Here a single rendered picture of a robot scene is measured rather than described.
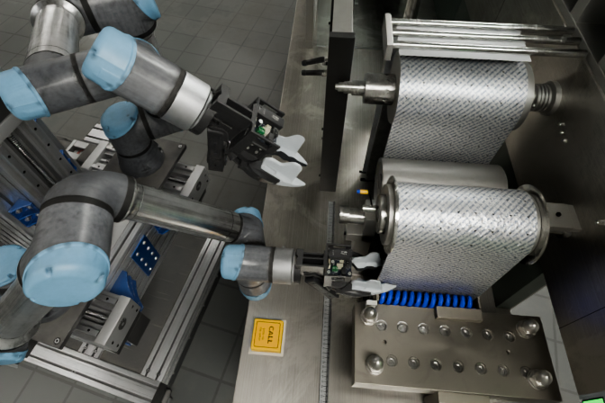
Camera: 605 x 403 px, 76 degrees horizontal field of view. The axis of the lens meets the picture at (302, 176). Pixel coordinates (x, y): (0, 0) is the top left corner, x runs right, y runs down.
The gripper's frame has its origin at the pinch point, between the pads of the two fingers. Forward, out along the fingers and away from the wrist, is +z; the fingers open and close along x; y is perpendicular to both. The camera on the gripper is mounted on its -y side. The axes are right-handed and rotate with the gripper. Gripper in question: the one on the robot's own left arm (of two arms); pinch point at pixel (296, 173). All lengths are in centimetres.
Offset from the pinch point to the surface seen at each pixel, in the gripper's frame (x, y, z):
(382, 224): -5.0, 4.7, 16.7
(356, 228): 0.9, -7.5, 22.7
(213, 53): 203, -156, 23
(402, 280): -8.1, -4.7, 34.1
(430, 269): -8.1, 3.2, 32.8
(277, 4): 274, -130, 54
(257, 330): -17.1, -37.2, 20.4
